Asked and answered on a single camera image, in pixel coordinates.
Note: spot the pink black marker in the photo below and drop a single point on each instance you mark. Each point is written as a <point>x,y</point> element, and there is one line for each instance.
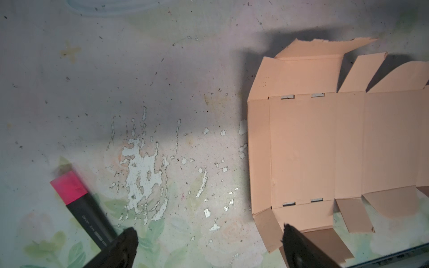
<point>84,208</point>

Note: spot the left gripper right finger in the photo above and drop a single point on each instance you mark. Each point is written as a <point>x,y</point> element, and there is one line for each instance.
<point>300,252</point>

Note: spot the pink paper box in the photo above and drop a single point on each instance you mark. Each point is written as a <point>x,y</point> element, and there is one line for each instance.
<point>314,145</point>

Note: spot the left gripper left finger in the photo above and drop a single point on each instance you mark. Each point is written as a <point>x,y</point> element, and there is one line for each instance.
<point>120,253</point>

